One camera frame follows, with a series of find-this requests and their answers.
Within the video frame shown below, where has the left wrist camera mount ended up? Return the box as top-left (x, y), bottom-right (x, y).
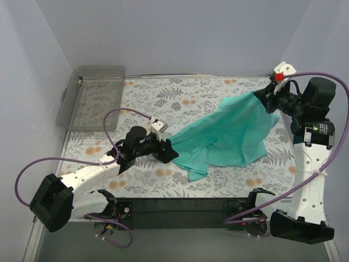
top-left (151, 119), bottom-right (169, 141)

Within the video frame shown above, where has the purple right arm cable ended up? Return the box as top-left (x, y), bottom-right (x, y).
top-left (223, 71), bottom-right (349, 237)

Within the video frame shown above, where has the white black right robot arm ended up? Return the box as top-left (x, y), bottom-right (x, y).
top-left (246, 77), bottom-right (336, 245)

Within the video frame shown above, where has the aluminium frame rail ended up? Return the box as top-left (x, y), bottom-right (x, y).
top-left (23, 222), bottom-right (341, 261)

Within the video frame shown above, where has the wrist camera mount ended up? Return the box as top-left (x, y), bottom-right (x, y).
top-left (151, 119), bottom-right (169, 141)
top-left (269, 61), bottom-right (297, 94)

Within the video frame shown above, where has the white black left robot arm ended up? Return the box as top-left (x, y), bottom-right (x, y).
top-left (29, 120), bottom-right (179, 232)

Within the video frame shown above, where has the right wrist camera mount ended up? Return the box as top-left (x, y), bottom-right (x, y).
top-left (269, 61), bottom-right (297, 94)

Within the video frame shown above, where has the clear plastic bin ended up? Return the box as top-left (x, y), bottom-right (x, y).
top-left (56, 65), bottom-right (126, 132)

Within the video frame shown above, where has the floral patterned table mat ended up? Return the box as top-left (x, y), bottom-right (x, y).
top-left (54, 77), bottom-right (303, 199)

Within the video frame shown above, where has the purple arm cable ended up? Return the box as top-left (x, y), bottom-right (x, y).
top-left (223, 71), bottom-right (349, 237)
top-left (14, 108), bottom-right (153, 248)

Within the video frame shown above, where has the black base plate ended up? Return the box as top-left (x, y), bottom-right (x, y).
top-left (83, 198), bottom-right (280, 230)

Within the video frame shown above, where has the teal t shirt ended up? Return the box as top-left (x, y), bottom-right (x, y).
top-left (170, 92), bottom-right (280, 182)

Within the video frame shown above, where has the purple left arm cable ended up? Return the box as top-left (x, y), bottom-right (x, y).
top-left (14, 108), bottom-right (153, 248)

